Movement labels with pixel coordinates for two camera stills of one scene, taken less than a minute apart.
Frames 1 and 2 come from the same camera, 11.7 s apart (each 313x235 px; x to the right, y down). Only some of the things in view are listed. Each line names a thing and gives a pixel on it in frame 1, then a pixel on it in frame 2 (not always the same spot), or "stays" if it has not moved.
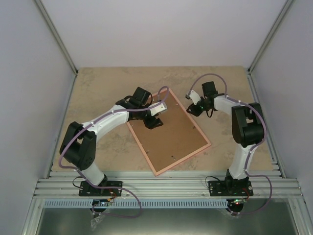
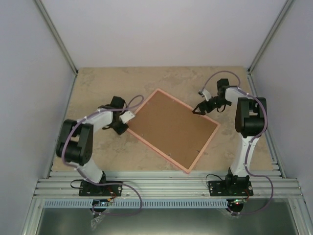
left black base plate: (86, 189) stays
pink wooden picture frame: (181, 163) → (161, 152)
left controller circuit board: (101, 202) stays
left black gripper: (152, 123) → (121, 130)
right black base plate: (231, 188) stays
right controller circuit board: (238, 201) stays
